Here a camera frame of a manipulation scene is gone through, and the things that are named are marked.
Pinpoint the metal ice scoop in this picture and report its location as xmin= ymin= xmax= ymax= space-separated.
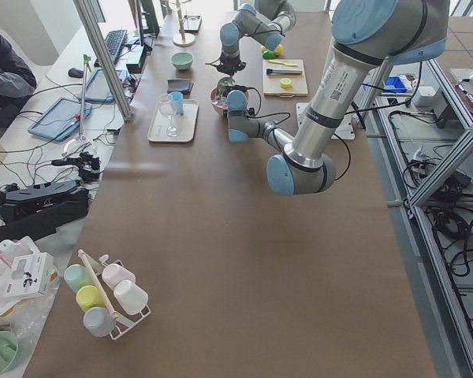
xmin=215 ymin=76 xmax=236 ymax=101

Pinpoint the pink bowl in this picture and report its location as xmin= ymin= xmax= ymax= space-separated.
xmin=210 ymin=88 xmax=228 ymax=117

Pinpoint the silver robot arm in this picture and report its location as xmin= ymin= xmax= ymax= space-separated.
xmin=227 ymin=1 xmax=449 ymax=196
xmin=212 ymin=1 xmax=296 ymax=76

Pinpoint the blue cup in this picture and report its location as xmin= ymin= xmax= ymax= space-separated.
xmin=169 ymin=91 xmax=184 ymax=114

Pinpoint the pink cup on rack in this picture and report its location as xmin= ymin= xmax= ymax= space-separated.
xmin=102 ymin=263 xmax=136 ymax=290

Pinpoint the white cup on rack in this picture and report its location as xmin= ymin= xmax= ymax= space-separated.
xmin=114 ymin=280 xmax=149 ymax=315

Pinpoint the white cup rack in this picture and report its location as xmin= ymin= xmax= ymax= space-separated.
xmin=76 ymin=250 xmax=152 ymax=340

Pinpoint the green cup on rack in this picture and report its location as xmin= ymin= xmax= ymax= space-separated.
xmin=63 ymin=264 xmax=93 ymax=294

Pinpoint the yellow cup on rack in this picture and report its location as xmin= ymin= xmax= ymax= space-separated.
xmin=76 ymin=285 xmax=105 ymax=312

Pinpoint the grey cup on rack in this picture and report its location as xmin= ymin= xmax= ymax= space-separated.
xmin=83 ymin=307 xmax=116 ymax=337

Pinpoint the half lemon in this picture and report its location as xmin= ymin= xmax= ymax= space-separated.
xmin=280 ymin=78 xmax=292 ymax=88

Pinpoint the wooden cutting board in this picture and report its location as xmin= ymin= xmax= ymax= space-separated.
xmin=263 ymin=59 xmax=309 ymax=97

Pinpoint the green bowl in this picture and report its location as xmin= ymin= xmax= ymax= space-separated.
xmin=171 ymin=51 xmax=193 ymax=71

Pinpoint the right yellow lemon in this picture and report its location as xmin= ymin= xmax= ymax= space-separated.
xmin=274 ymin=44 xmax=283 ymax=57

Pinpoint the wooden mug tree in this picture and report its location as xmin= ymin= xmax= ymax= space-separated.
xmin=173 ymin=0 xmax=196 ymax=47

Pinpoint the black tray with glasses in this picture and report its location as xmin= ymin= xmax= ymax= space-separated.
xmin=183 ymin=15 xmax=202 ymax=34

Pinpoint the dark grey folded cloth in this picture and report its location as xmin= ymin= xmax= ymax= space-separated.
xmin=167 ymin=79 xmax=194 ymax=95

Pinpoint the cream serving tray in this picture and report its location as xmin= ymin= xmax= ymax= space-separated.
xmin=147 ymin=99 xmax=199 ymax=143

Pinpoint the standing wine glass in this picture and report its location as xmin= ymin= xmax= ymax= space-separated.
xmin=158 ymin=94 xmax=181 ymax=137

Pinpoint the black monitor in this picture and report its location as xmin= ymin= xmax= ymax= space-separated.
xmin=135 ymin=0 xmax=160 ymax=51

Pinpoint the black keyboard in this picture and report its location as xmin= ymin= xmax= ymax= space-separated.
xmin=104 ymin=29 xmax=128 ymax=65

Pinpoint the black computer mouse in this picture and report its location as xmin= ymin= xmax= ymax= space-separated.
xmin=68 ymin=68 xmax=84 ymax=78

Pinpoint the upper blue teach pendant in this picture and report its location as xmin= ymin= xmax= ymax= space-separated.
xmin=28 ymin=97 xmax=83 ymax=142

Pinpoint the person in dark jacket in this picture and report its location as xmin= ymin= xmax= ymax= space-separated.
xmin=0 ymin=34 xmax=37 ymax=128

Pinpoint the black backpack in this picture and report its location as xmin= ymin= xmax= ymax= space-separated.
xmin=0 ymin=180 xmax=89 ymax=242

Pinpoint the wooden stick on rack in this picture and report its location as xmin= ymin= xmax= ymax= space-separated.
xmin=77 ymin=249 xmax=118 ymax=320

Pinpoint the white cardboard box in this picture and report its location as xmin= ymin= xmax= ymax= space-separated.
xmin=3 ymin=252 xmax=57 ymax=299

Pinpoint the aluminium frame post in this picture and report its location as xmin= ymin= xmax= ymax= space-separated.
xmin=73 ymin=0 xmax=132 ymax=121

